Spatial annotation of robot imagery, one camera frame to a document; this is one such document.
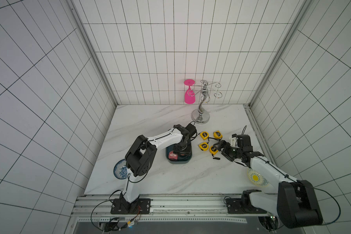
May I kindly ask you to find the teal plastic storage box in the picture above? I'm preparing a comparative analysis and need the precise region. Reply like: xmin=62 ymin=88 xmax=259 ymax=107
xmin=166 ymin=145 xmax=193 ymax=164

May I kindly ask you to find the pink tape measure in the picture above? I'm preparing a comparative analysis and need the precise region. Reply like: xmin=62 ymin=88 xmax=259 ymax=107
xmin=168 ymin=151 xmax=178 ymax=161

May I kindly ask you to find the yellow white patterned plate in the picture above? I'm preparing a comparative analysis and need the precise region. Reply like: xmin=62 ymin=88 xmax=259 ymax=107
xmin=247 ymin=168 xmax=269 ymax=187

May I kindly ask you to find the chrome glass holder stand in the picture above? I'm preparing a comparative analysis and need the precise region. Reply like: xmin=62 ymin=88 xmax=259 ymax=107
xmin=191 ymin=80 xmax=222 ymax=124

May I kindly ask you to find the aluminium mounting rail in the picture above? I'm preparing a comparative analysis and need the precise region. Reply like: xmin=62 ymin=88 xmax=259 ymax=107
xmin=71 ymin=194 xmax=279 ymax=223

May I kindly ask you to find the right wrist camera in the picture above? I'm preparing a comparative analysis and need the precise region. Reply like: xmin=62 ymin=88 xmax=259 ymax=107
xmin=230 ymin=134 xmax=237 ymax=147

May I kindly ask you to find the blue white patterned plate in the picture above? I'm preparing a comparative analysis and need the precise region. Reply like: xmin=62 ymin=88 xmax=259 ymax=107
xmin=113 ymin=159 xmax=128 ymax=180

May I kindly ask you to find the pink wine glass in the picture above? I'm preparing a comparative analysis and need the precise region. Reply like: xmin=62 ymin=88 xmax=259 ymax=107
xmin=184 ymin=79 xmax=196 ymax=104

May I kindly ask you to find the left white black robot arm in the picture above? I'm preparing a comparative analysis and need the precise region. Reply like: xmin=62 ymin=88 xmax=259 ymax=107
xmin=111 ymin=123 xmax=197 ymax=215

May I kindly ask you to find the yellow tape measure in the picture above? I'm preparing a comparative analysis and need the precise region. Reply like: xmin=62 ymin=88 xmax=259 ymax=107
xmin=192 ymin=131 xmax=209 ymax=140
xmin=209 ymin=146 xmax=220 ymax=160
xmin=213 ymin=131 xmax=223 ymax=139
xmin=199 ymin=142 xmax=209 ymax=151

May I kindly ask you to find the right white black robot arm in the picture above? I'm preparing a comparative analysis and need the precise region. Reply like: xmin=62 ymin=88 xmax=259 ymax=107
xmin=213 ymin=134 xmax=326 ymax=229

